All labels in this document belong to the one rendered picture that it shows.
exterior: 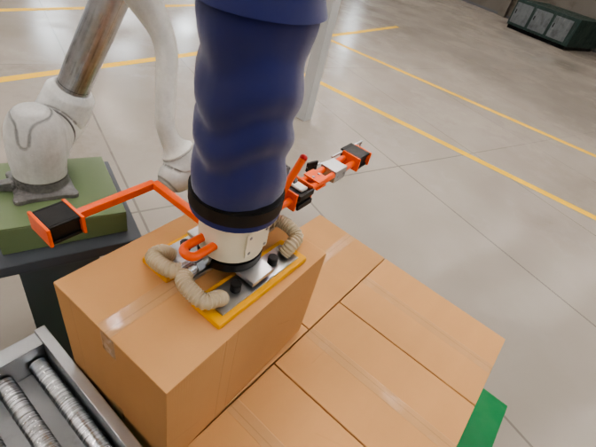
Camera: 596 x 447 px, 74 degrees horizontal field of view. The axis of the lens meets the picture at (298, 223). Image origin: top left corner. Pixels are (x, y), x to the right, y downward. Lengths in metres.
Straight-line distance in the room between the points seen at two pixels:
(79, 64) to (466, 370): 1.69
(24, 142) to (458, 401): 1.61
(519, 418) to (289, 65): 2.15
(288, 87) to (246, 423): 0.96
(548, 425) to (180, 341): 2.05
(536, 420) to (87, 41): 2.54
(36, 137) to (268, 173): 0.79
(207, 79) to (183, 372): 0.59
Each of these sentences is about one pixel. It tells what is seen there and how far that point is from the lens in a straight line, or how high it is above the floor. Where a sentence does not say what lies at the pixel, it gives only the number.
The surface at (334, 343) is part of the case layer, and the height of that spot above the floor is 0.54.
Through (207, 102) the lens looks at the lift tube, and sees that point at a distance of 0.77.
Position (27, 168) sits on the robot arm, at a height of 0.96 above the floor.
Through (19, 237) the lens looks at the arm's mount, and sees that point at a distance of 1.45.
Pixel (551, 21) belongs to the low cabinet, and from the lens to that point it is 15.20.
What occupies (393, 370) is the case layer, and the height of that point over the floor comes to 0.54.
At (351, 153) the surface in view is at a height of 1.12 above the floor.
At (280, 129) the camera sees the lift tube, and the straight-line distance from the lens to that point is 0.78.
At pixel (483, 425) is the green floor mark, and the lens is 2.35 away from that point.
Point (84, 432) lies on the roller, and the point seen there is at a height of 0.55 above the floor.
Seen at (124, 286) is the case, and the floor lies 0.95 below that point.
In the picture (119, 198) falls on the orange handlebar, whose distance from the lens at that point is 1.10.
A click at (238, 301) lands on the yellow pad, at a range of 1.01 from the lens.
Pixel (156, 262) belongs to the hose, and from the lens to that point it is 1.00.
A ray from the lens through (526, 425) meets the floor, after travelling 2.51.
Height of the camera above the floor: 1.75
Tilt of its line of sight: 38 degrees down
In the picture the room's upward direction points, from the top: 16 degrees clockwise
